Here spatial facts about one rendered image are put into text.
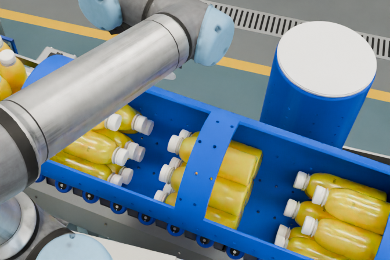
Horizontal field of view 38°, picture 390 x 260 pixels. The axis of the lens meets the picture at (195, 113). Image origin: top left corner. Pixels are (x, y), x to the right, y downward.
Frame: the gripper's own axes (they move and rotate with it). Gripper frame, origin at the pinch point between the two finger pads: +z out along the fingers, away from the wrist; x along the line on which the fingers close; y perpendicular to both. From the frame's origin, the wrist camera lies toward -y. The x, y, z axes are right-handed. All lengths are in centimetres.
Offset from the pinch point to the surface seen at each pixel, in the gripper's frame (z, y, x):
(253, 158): 17.4, 22.8, -0.1
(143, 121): 23.7, -4.6, 3.3
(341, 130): 50, 42, 39
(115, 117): 18.6, -9.2, -1.2
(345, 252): 24, 47, -10
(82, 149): 22.7, -13.8, -9.5
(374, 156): 121, 64, 84
